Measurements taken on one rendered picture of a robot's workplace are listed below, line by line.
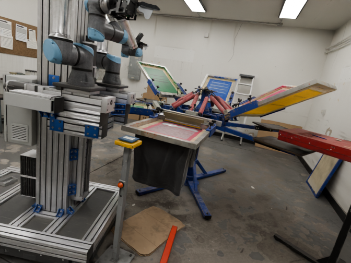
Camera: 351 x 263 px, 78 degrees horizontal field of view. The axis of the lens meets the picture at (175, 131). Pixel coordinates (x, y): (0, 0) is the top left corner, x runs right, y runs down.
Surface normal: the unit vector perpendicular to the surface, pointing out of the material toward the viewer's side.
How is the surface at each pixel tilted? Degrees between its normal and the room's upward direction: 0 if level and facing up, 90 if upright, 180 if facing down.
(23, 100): 90
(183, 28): 90
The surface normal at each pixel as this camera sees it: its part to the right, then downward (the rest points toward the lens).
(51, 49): -0.53, 0.25
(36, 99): -0.09, 0.22
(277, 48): -0.33, 0.18
